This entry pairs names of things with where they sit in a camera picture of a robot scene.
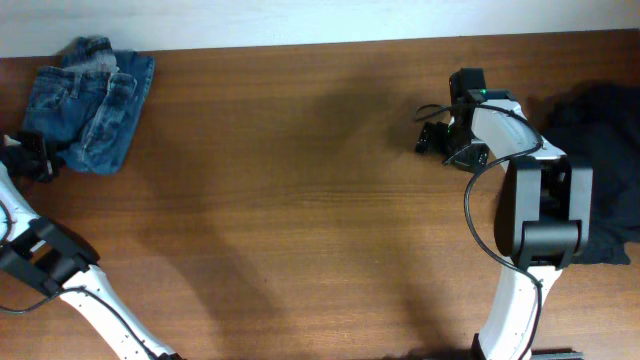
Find blue denim jeans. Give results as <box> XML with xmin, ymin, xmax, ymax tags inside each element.
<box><xmin>22</xmin><ymin>36</ymin><xmax>156</xmax><ymax>175</ymax></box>

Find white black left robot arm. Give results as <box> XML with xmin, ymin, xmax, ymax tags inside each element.
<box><xmin>1</xmin><ymin>131</ymin><xmax>180</xmax><ymax>360</ymax></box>

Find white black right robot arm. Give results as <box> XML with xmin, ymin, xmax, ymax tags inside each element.
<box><xmin>415</xmin><ymin>68</ymin><xmax>593</xmax><ymax>360</ymax></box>

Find black cloth garment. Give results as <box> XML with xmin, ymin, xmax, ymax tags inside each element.
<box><xmin>544</xmin><ymin>83</ymin><xmax>639</xmax><ymax>265</ymax></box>

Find grey metal bracket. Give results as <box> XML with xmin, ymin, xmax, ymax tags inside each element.
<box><xmin>530</xmin><ymin>351</ymin><xmax>585</xmax><ymax>360</ymax></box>

